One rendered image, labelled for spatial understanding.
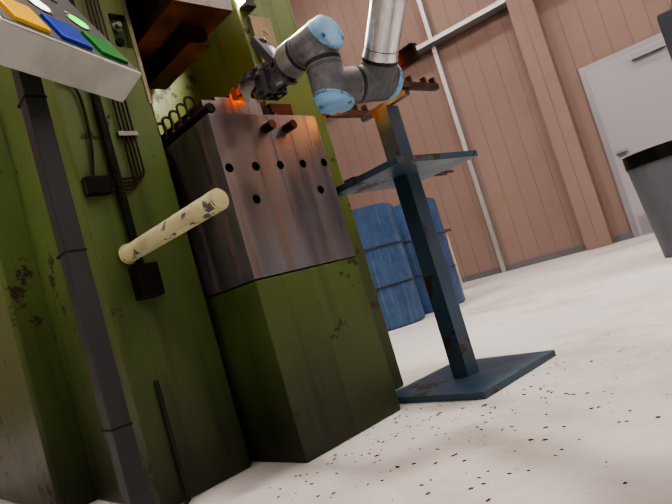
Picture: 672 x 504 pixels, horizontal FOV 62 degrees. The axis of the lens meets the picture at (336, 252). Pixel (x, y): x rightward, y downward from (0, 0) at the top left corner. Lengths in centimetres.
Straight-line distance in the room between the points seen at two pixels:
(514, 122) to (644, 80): 155
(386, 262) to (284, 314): 275
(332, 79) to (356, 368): 77
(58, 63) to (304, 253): 74
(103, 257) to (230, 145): 42
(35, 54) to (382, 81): 75
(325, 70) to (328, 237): 49
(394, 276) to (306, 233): 265
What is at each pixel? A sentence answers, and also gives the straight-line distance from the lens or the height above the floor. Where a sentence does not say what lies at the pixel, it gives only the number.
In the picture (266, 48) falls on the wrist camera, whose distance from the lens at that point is 156.
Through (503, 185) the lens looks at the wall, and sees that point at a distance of 798.
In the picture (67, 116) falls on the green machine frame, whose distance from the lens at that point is 158.
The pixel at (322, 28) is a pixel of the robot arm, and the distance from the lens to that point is 139.
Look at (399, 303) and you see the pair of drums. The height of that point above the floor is 17.
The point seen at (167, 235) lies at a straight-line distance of 128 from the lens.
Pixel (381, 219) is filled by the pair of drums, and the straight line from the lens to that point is 422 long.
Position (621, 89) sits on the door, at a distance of 770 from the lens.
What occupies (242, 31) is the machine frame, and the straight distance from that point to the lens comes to 205.
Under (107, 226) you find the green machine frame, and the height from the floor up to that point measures 70.
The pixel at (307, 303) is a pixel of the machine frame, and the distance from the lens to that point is 151.
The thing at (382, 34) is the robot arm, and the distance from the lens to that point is 140.
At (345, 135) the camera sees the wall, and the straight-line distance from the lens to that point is 912.
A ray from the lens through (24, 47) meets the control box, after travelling 117.
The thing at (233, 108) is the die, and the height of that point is 96.
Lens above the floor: 38
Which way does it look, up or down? 4 degrees up
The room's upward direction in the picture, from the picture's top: 16 degrees counter-clockwise
